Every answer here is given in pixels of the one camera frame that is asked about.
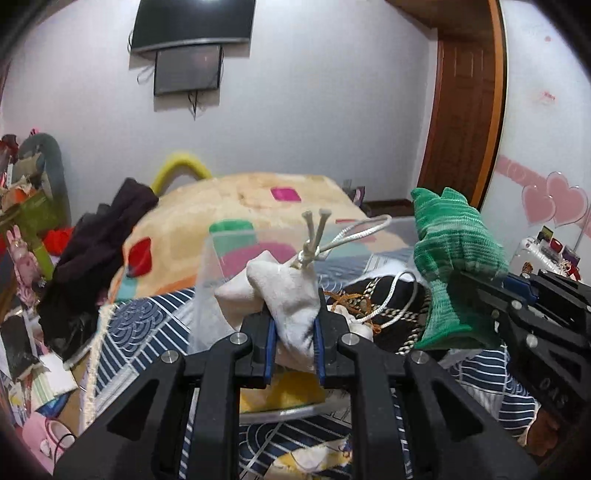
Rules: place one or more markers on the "red cloth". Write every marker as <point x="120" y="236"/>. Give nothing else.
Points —
<point x="57" y="241"/>

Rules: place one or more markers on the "small black wall monitor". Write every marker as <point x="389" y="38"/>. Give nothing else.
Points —
<point x="187" y="69"/>

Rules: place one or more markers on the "pink rabbit toy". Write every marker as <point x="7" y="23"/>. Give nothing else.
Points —
<point x="21" y="258"/>

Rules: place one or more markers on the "wooden door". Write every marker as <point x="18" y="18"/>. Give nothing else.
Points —
<point x="461" y="124"/>
<point x="501" y="69"/>

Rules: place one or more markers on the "clear plastic container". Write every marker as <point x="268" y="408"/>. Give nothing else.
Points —
<point x="207" y="286"/>

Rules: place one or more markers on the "green knitted cloth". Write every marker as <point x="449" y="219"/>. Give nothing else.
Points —
<point x="443" y="249"/>

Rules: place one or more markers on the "dark clothing pile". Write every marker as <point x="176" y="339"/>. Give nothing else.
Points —
<point x="92" y="258"/>

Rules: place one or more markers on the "pink bag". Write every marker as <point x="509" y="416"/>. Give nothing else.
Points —
<point x="41" y="436"/>

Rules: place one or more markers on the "yellow cloth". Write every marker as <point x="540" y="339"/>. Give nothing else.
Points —
<point x="295" y="392"/>

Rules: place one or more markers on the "white case with stickers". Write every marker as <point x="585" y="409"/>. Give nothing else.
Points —
<point x="531" y="256"/>

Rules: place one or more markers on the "yellow-green padded tube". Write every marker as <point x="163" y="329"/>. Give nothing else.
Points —
<point x="182" y="161"/>

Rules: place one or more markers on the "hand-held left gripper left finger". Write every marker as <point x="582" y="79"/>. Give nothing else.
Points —
<point x="269" y="353"/>

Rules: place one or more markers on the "beige blanket with coloured squares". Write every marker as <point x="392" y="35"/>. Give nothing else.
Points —
<point x="221" y="198"/>

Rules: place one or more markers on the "blue patterned bedsheet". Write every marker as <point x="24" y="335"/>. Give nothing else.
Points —
<point x="152" y="323"/>

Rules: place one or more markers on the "green plastic basket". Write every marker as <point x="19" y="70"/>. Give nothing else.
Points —
<point x="25" y="210"/>

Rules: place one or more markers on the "black book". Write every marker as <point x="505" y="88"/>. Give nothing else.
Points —
<point x="16" y="348"/>

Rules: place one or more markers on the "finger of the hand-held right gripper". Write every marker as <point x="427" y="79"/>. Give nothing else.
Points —
<point x="521" y="284"/>
<point x="521" y="332"/>

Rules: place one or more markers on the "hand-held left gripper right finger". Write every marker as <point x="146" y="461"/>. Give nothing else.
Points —
<point x="319" y="353"/>

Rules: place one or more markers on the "wall-mounted black television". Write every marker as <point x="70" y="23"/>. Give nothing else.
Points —
<point x="194" y="21"/>

